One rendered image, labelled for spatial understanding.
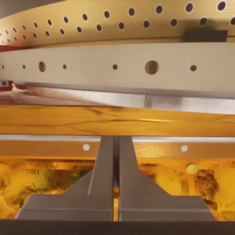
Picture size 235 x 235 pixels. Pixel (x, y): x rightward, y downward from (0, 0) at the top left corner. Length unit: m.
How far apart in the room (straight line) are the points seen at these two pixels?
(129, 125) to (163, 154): 0.07
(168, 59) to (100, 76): 0.08
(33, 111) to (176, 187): 0.25
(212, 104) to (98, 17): 0.19
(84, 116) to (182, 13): 0.18
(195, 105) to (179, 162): 0.10
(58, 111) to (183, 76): 0.18
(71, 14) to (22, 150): 0.22
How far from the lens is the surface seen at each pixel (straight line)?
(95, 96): 0.27
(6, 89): 0.43
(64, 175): 0.30
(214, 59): 0.20
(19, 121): 0.30
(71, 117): 0.27
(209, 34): 0.22
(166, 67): 0.19
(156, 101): 0.24
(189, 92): 0.25
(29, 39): 0.36
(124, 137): 0.15
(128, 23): 0.24
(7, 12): 0.38
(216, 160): 0.33
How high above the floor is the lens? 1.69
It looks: 16 degrees up
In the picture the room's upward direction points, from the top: 179 degrees counter-clockwise
